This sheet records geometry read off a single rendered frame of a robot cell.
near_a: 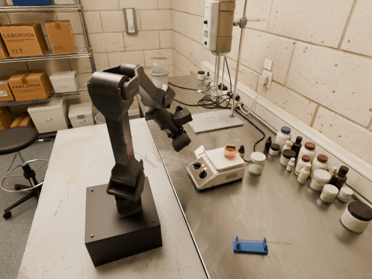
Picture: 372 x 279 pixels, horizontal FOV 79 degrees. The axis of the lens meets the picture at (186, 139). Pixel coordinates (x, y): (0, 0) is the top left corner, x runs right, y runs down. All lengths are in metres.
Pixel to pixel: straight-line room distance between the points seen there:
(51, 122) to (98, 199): 2.37
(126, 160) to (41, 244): 0.41
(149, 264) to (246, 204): 0.38
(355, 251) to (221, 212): 0.40
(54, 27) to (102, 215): 2.29
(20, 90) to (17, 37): 0.51
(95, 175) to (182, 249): 0.49
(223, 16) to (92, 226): 0.95
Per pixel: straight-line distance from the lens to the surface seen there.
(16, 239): 2.22
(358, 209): 0.91
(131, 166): 0.59
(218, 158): 0.90
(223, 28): 1.14
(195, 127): 1.24
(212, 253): 0.74
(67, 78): 2.90
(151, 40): 3.17
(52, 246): 0.84
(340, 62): 1.07
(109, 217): 0.69
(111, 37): 3.11
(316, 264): 0.81
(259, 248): 0.76
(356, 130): 1.05
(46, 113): 3.01
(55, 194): 1.00
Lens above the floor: 1.54
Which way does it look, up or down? 33 degrees down
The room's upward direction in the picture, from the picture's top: straight up
